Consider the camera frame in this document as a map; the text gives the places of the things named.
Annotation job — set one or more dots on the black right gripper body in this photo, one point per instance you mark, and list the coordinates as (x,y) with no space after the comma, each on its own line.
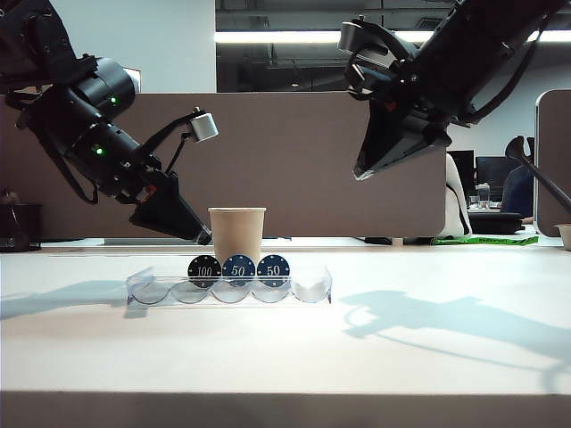
(401,93)

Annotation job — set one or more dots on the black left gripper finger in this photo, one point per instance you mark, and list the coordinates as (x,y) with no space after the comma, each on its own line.
(165,223)
(183,209)

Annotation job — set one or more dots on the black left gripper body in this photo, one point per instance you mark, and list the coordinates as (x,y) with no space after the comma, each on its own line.
(143,178)

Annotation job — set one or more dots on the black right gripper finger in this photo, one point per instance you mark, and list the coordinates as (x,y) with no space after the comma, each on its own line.
(415,153)
(383,138)

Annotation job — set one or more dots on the black 100 poker chip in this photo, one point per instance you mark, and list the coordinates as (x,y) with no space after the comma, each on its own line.
(204,272)

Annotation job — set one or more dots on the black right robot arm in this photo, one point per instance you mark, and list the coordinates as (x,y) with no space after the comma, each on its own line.
(482,44)

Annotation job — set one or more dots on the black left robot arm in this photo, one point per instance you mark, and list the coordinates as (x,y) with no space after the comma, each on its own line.
(44,67)

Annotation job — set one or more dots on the brown paper cup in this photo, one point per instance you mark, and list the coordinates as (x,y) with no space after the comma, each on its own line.
(238,232)

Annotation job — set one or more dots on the clear plastic chip tray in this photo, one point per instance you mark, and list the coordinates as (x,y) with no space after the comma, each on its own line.
(149,293)

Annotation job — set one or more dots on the blue 50 poker chip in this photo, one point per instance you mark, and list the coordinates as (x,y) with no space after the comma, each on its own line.
(274,270)
(239,270)

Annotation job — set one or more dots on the tall black monitor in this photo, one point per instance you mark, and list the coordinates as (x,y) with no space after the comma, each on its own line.
(466,169)

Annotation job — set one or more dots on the white office chair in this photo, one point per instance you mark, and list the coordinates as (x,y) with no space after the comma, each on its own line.
(456,200)

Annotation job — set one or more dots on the wide black monitor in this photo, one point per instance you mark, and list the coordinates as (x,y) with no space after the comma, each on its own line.
(490,171)

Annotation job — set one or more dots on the clear bottle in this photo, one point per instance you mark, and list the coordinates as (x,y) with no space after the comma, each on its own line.
(483,194)

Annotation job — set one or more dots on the white partition foot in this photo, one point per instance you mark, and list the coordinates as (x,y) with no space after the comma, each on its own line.
(398,241)

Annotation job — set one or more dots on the black bag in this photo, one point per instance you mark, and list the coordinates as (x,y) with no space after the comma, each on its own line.
(495,222)

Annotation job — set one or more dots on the wide brown desk partition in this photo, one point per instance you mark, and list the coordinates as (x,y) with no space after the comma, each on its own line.
(276,156)

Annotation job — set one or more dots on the person in blue shirt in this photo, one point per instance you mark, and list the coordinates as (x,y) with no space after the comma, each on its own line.
(517,187)

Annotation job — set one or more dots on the green tape strip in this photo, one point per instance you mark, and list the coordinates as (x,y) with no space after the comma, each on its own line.
(490,240)

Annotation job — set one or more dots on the narrow brown desk partition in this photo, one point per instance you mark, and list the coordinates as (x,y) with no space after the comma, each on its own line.
(555,156)

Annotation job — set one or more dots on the long ceiling light strip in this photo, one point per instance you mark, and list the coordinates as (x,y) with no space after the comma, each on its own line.
(267,36)

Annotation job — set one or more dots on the beige paper bowl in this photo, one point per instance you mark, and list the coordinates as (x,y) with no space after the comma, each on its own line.
(565,236)

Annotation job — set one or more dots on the grey metal partition rail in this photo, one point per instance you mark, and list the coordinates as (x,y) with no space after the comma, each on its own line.
(147,242)

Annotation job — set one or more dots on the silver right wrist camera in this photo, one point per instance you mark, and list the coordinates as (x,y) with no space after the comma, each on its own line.
(357,40)

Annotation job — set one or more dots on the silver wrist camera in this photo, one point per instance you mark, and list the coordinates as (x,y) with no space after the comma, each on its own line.
(357,40)
(204,126)

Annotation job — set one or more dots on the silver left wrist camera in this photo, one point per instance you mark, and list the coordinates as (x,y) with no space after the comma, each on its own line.
(204,126)

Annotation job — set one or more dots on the metal wall switch plate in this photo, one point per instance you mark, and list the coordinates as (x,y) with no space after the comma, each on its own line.
(138,81)

